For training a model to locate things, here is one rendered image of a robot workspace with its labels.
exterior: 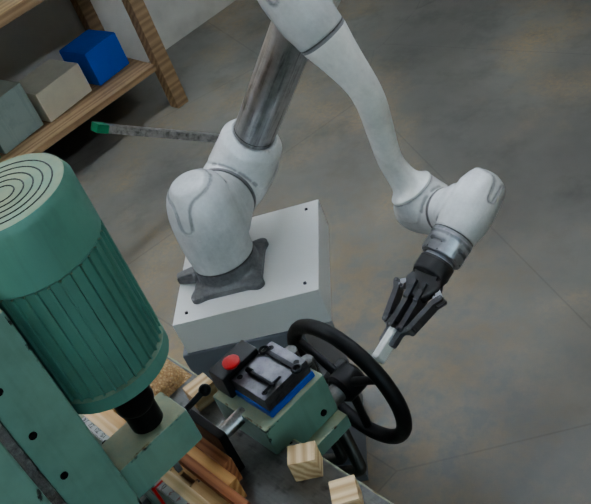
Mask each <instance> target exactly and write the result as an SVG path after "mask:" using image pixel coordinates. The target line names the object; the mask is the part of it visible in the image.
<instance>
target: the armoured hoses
mask: <svg viewBox="0 0 591 504"><path fill-rule="evenodd" d="M285 349H287V350H289V351H290V352H292V353H294V354H296V355H297V356H299V357H301V356H300V354H299V351H298V349H297V347H296V346H294V345H288V346H287V347H286V348H285ZM301 358H303V359H305V360H306V361H307V364H308V366H309V368H312V369H313V370H315V371H317V372H319V373H321V372H320V370H319V368H318V366H317V363H316V361H315V359H314V357H313V356H312V355H310V354H305V355H303V356H302V357H301ZM331 448H332V450H333V452H334V453H327V454H326V453H325V454H324V455H323V456H322V457H323V458H325V459H326V460H328V461H330V462H331V463H333V464H334V465H336V466H337V465H339V466H337V467H339V468H340V469H342V470H343V471H345V472H346V473H348V474H349V475H353V474H354V475H355V477H360V476H362V475H364V474H365V472H366V470H367V465H366V463H365V461H364V459H363V456H362V454H361V452H360V450H359V448H358V446H357V444H356V443H355V441H354V439H353V437H352V435H351V432H350V430H349V429H348V430H347V431H346V432H345V433H344V434H343V435H342V436H341V437H340V438H339V439H338V440H337V441H336V442H335V443H334V444H333V446H332V447H331ZM348 458H349V460H350V462H351V464H352V465H342V464H344V463H345V462H346V461H347V459H348ZM340 465H341V466H340Z"/></svg>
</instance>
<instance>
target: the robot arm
mask: <svg viewBox="0 0 591 504"><path fill-rule="evenodd" d="M257 1H258V3H259V5H260V6H261V8H262V9H263V11H264V12H265V14H266V15H267V16H268V18H269V19H270V20H271V23H270V25H269V28H268V31H267V34H266V37H265V40H264V42H263V45H262V48H261V51H260V54H259V57H258V59H257V62H256V65H255V68H254V71H253V74H252V77H251V79H250V82H249V85H248V88H247V91H246V94H245V96H244V99H243V102H242V105H241V108H240V111H239V114H238V116H237V118H236V119H233V120H231V121H229V122H228V123H226V124H225V125H224V127H223V128H222V130H221V132H220V134H219V137H218V139H217V141H216V143H215V145H214V147H213V149H212V151H211V153H210V155H209V158H208V161H207V163H206V164H205V166H204V168H198V169H193V170H190V171H187V172H185V173H183V174H181V175H180V176H179V177H177V178H176V179H175V180H174V181H173V183H172V184H171V186H170V188H169V190H168V192H167V199H166V208H167V215H168V219H169V223H170V225H171V228H172V230H173V233H174V235H175V237H176V239H177V241H178V243H179V245H180V247H181V249H182V251H183V253H184V254H185V256H186V258H187V259H188V261H189V262H190V264H191V265H192V267H189V268H187V269H185V270H183V271H181V272H179V273H177V278H178V279H177V280H178V282H179V283H180V284H193V283H196V285H195V290H194V292H193V294H192V296H191V300H192V302H193V303H194V304H201V303H203V302H205V301H207V300H211V299H215V298H219V297H223V296H227V295H231V294H235V293H239V292H243V291H248V290H259V289H261V288H263V287H264V285H265V281H264V279H263V273H264V263H265V253H266V249H267V247H268V246H269V243H268V241H267V239H266V238H259V239H257V240H254V241H252V240H251V237H250V235H249V230H250V227H251V221H252V215H253V211H254V209H255V208H256V207H257V205H258V204H259V203H260V201H261V200H262V198H263V197H264V195H265V193H266V192H267V190H268V188H269V186H270V185H271V183H272V181H273V179H274V177H275V174H276V172H277V169H278V166H279V161H280V156H281V152H282V143H281V140H280V138H279V136H278V134H277V133H278V130H279V128H280V125H281V123H282V120H283V118H284V115H285V113H286V111H287V108H288V106H289V103H290V101H291V98H292V96H293V93H294V91H295V88H296V86H297V83H298V81H299V78H300V76H301V74H302V71H303V69H304V66H305V64H306V61H307V59H309V60H310V61H311V62H312V63H314V64H315V65H316V66H318V67H319V68H320V69H321V70H322V71H324V72H325V73H326V74H327V75H328V76H329V77H331V78H332V79H333V80H334V81H335V82H336V83H337V84H338V85H340V86H341V87H342V89H343V90H344V91H345V92H346V93H347V94H348V95H349V97H350V98H351V100H352V101H353V103H354V104H355V106H356V108H357V110H358V113H359V115H360V118H361V120H362V123H363V126H364V129H365V131H366V134H367V137H368V139H369V142H370V145H371V148H372V150H373V153H374V156H375V158H376V161H377V163H378V165H379V167H380V169H381V171H382V173H383V174H384V176H385V178H386V179H387V181H388V182H389V184H390V186H391V188H392V190H393V196H392V203H393V204H394V205H393V209H394V214H395V217H396V219H397V220H398V222H399V223H400V224H401V225H402V226H404V227H405V228H407V229H408V230H410V231H413V232H416V233H420V234H425V235H428V237H427V238H426V240H425V241H424V243H423V245H422V250H423V251H424V252H422V253H421V254H420V256H419V258H418V259H417V261H416V262H415V264H414V268H413V271H412V272H411V273H409V274H408V275H407V277H406V278H402V279H399V278H398V277H395V278H394V280H393V289H392V292H391V294H390V297H389V300H388V302H387V305H386V308H385V310H384V313H383V316H382V320H383V321H384V322H385V323H386V328H385V330H384V331H383V333H382V334H381V336H380V338H379V340H380V343H379V344H378V346H377V348H376V349H375V351H374V352H373V354H372V357H374V358H375V359H376V360H377V361H378V362H380V363H382V364H384V362H385V361H386V359H387V357H388V356H389V354H390V353H391V351H392V349H393V348H394V349H396V348H397V347H398V345H399V343H400V342H401V340H402V338H403V337H404V336H406V335H410V336H415V335H416V334H417V332H418V331H419V330H420V329H421V328H422V327H423V326H424V325H425V324H426V323H427V322H428V320H429V319H430V318H431V317H432V316H433V315H434V314H435V313H436V312H437V311H438V310H439V309H440V308H442V307H444V306H445V305H447V301H446V300H445V299H444V298H443V296H442V294H441V293H442V291H443V286H444V285H446V284H447V282H448V281H449V279H450V277H451V276H452V274H453V272H454V271H453V270H458V269H460V268H461V266H462V264H463V263H464V261H465V259H466V258H467V256H468V255H469V253H470V252H471V251H472V248H473V247H474V245H475V244H476V243H477V242H478V241H479V240H480V239H481V238H482V237H483V236H484V235H485V233H486V232H487V231H488V229H489V228H490V226H491V224H492V223H493V221H494V219H495V217H496V215H497V214H498V212H499V209H500V207H501V204H502V201H503V198H504V194H505V186H504V184H503V182H502V180H501V179H500V178H499V177H498V176H497V175H496V174H494V173H492V172H490V171H488V170H486V169H482V168H479V167H476V168H474V169H472V170H471V171H469V172H468V173H466V174H465V175H463V176H462V177H461V178H460V179H459V181H458V182H457V183H453V184H452V185H450V186H447V185H446V184H445V183H443V182H442V181H440V180H439V179H437V178H436V177H434V176H433V175H431V174H430V173H429V172H428V171H417V170H415V169H414V168H412V167H411V166H410V165H409V164H408V163H407V161H406V160H405V159H404V157H403V155H402V154H401V151H400V148H399V145H398V141H397V137H396V133H395V129H394V125H393V121H392V117H391V113H390V109H389V105H388V102H387V99H386V96H385V93H384V91H383V89H382V86H381V84H380V82H379V80H378V79H377V77H376V75H375V73H374V71H373V70H372V68H371V66H370V65H369V63H368V61H367V60H366V58H365V56H364V55H363V53H362V51H361V50H360V48H359V46H358V44H357V43H356V41H355V39H354V37H353V35H352V33H351V31H350V29H349V28H348V26H347V24H346V22H345V20H344V19H343V17H342V16H341V14H340V13H339V11H338V10H337V7H338V5H339V3H340V1H341V0H257ZM405 289H406V290H405ZM404 290H405V292H404ZM403 292H404V293H403ZM402 295H403V298H402ZM401 298H402V299H401ZM431 299H432V300H431ZM429 300H431V301H429ZM428 301H429V302H428Z"/></svg>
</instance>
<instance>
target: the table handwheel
mask: <svg viewBox="0 0 591 504"><path fill-rule="evenodd" d="M304 334H308V335H313V336H315V337H318V338H320V339H322V340H324V341H326V342H327V343H329V344H331V345H332V346H334V347H335V348H337V349H338V350H339V351H341V352H342V353H343V354H345V355H346V356H347V357H348V358H349V359H351V360H352V361H353V362H354V363H355V364H356V365H357V366H358V367H359V368H360V369H361V370H362V371H363V372H364V373H365V374H366V375H367V376H365V375H364V374H363V372H362V371H361V370H360V369H359V368H358V367H356V366H355V365H353V364H351V363H343V364H342V365H341V366H340V367H339V368H338V367H336V366H335V365H334V364H333V363H331V362H330V361H329V360H328V359H326V358H325V357H324V356H323V355H321V354H320V353H319V352H318V351H317V350H316V349H314V348H313V347H312V346H311V345H310V344H309V343H308V342H306V341H305V340H304V339H303V338H302V336H303V335H304ZM287 343H288V345H294V346H296V347H297V349H298V351H299V354H300V356H301V357H302V356H303V355H305V354H306V353H307V354H310V355H312V356H313V357H314V359H315V361H316V362H318V363H319V364H320V365H321V366H322V367H323V368H324V369H325V370H326V371H327V372H329V373H330V374H331V376H330V377H329V378H328V385H329V386H328V387H329V390H330V392H331V394H332V396H333V398H334V400H335V402H336V404H337V406H338V408H339V410H340V411H341V412H343V413H345V414H346V415H347V416H348V418H349V420H350V423H351V426H352V427H353V428H355V429H356V430H358V431H359V432H361V433H363V434H364V435H366V436H368V437H370V438H372V439H374V440H376V441H379V442H382V443H386V444H399V443H402V442H404V441H405V440H407V439H408V437H409V436H410V434H411V431H412V418H411V413H410V410H409V408H408V405H407V403H406V401H405V399H404V397H403V395H402V394H401V392H400V390H399V389H398V387H397V386H396V384H395V383H394V382H393V380H392V379H391V377H390V376H389V375H388V374H387V373H386V371H385V370H384V369H383V368H382V367H381V366H380V364H379V363H378V362H377V361H376V360H375V359H374V358H373V357H372V356H371V355H370V354H369V353H368V352H367V351H366V350H364V349H363V348H362V347H361V346H360V345H359V344H357V343H356V342H355V341H354V340H352V339H351V338H350V337H348V336H347V335H345V334H344V333H342V332H341V331H339V330H338V329H336V328H334V327H332V326H330V325H328V324H326V323H324V322H321V321H318V320H314V319H300V320H297V321H295V322H294V323H293V324H292V325H291V326H290V328H289V330H288V333H287ZM367 385H376V387H377V388H378V389H379V391H380V392H381V393H382V395H383V396H384V398H385V399H386V401H387V403H388V404H389V406H390V408H391V410H392V412H393V414H394V417H395V421H396V428H394V429H389V428H385V427H382V426H380V425H377V424H375V423H373V422H371V421H370V419H369V417H368V415H367V413H366V411H365V409H364V406H363V404H362V402H361V399H360V397H359V394H360V393H361V392H362V391H363V390H364V389H365V388H366V387H367ZM344 401H345V402H352V404H353V405H354V407H355V409H356V411H357V412H356V411H355V410H354V409H352V408H351V407H350V406H349V405H348V404H346V403H345V402H344Z"/></svg>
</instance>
